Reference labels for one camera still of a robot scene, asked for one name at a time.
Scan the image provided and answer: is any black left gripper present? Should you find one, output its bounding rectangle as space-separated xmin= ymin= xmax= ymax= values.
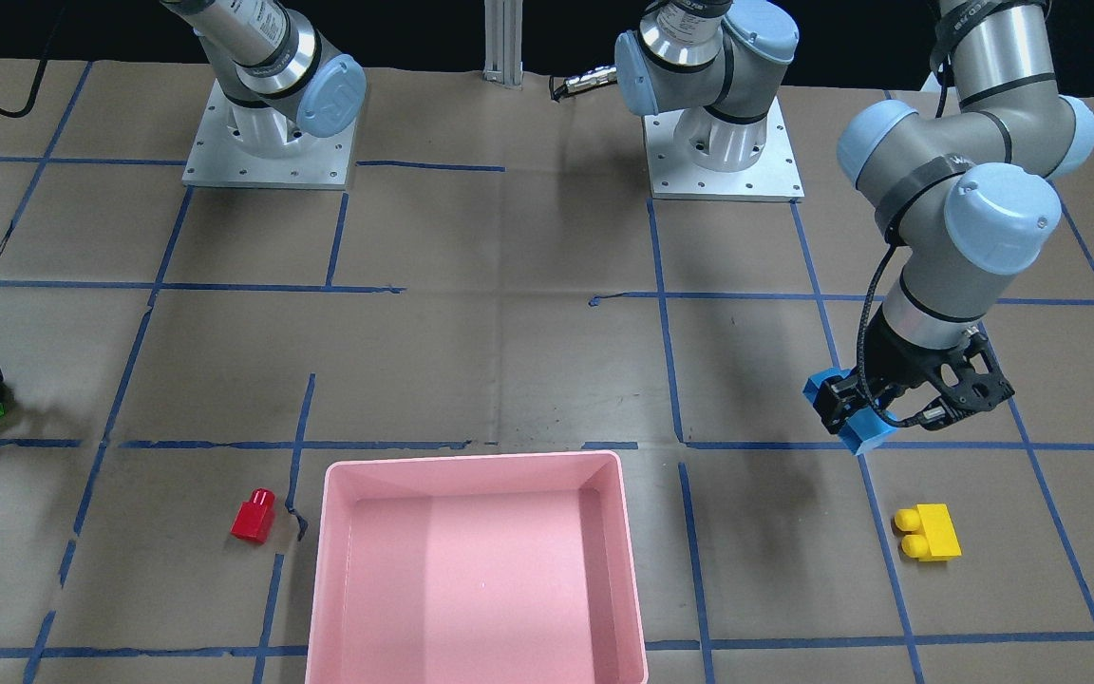
xmin=815 ymin=312 xmax=1015 ymax=434

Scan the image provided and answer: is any blue toy block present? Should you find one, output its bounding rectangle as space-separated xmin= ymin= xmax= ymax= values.
xmin=802 ymin=368 xmax=897 ymax=455

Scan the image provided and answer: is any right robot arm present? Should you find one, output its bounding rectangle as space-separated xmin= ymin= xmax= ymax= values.
xmin=0 ymin=1 xmax=368 ymax=289

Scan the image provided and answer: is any pink plastic box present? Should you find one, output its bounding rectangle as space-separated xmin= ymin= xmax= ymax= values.
xmin=305 ymin=450 xmax=650 ymax=683

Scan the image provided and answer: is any yellow toy block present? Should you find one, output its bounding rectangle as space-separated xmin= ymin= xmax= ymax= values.
xmin=893 ymin=503 xmax=961 ymax=563

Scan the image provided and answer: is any red toy block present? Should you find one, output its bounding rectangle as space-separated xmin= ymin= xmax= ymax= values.
xmin=230 ymin=487 xmax=276 ymax=545

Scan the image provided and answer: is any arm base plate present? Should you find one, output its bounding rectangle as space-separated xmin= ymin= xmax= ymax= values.
xmin=642 ymin=98 xmax=806 ymax=202
xmin=181 ymin=83 xmax=359 ymax=192

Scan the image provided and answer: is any aluminium frame post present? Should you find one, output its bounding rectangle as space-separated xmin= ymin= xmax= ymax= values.
xmin=482 ymin=0 xmax=524 ymax=89

